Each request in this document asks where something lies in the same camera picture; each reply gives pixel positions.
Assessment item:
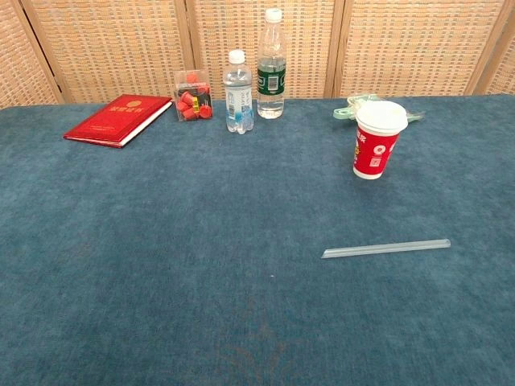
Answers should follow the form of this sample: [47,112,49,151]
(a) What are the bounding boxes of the transparent plastic straw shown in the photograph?
[321,238,452,260]

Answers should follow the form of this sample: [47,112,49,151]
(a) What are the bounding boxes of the red paper cup white lid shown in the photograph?
[352,100,409,181]

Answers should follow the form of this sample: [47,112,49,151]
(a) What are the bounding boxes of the blue table cloth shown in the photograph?
[0,93,515,386]

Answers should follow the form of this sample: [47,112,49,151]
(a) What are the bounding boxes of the small blue label water bottle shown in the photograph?
[223,49,255,135]

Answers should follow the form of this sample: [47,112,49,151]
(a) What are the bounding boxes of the clear box of red caps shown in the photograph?
[173,68,214,123]

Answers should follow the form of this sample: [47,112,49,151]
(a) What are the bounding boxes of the tall green label water bottle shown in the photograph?
[256,7,287,120]

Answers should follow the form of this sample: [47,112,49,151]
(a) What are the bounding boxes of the pale green plastic bag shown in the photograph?
[332,93,426,123]

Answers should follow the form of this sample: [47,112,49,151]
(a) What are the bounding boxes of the red hardcover book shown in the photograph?
[63,93,174,150]

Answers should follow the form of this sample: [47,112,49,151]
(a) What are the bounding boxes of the woven rattan folding screen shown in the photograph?
[0,0,515,110]

